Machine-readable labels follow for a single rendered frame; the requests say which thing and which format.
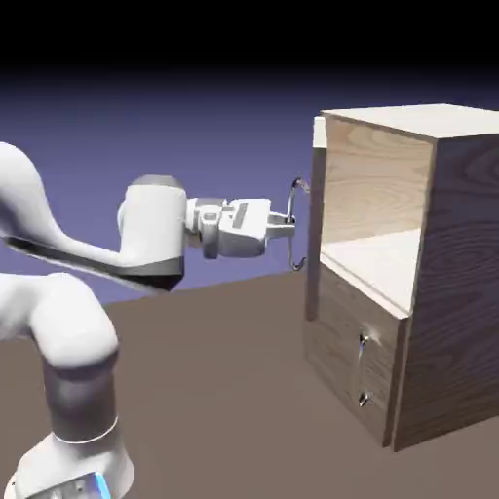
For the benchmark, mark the light wood cabinet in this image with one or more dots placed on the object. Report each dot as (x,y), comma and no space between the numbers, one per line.
(436,273)

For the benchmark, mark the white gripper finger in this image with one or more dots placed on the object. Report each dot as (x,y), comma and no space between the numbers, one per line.
(277,216)
(281,232)

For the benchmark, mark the light wood cabinet door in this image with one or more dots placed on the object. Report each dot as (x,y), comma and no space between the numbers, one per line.
(351,351)
(316,218)

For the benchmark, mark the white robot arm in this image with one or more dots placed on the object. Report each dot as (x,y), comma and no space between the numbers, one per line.
(152,230)

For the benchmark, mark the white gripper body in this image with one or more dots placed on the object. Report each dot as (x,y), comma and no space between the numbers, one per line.
(241,230)

